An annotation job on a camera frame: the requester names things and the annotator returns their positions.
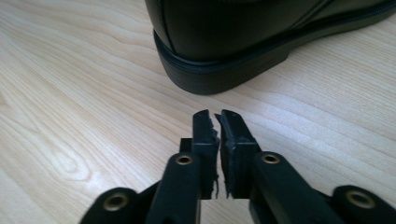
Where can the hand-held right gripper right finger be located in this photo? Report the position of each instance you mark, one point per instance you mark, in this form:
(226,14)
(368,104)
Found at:
(238,149)

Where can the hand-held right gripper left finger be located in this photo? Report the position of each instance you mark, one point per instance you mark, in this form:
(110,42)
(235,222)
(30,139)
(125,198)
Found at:
(204,146)

